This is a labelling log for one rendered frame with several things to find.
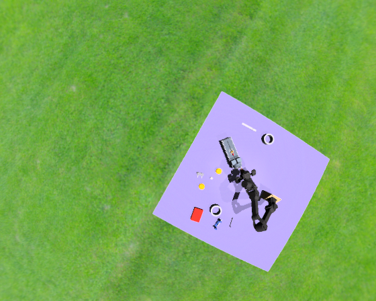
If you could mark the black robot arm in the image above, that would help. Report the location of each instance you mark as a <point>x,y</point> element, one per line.
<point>260,226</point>

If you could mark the red block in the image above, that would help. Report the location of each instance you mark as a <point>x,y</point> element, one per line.
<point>196,215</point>

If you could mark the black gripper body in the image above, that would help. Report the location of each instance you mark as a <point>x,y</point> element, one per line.
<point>238,179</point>

